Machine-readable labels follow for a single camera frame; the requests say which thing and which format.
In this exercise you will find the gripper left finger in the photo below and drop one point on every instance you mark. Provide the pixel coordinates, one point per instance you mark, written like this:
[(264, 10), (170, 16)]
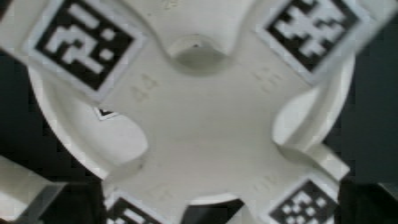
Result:
[(68, 204)]

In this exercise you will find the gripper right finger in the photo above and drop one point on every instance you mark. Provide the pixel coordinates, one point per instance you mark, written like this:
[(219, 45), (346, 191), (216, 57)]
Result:
[(369, 203)]

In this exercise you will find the white cross-shaped table base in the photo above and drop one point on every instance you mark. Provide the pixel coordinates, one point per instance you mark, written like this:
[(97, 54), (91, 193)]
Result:
[(209, 116)]

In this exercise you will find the white round table top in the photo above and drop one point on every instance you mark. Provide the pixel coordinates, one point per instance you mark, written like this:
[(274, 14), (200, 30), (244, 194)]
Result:
[(99, 35)]

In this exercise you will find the white cylindrical table leg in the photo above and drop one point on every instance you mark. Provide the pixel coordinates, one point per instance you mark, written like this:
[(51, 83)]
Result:
[(196, 54)]

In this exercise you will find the white left fence block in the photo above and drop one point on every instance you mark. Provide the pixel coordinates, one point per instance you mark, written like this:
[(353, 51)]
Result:
[(28, 193)]

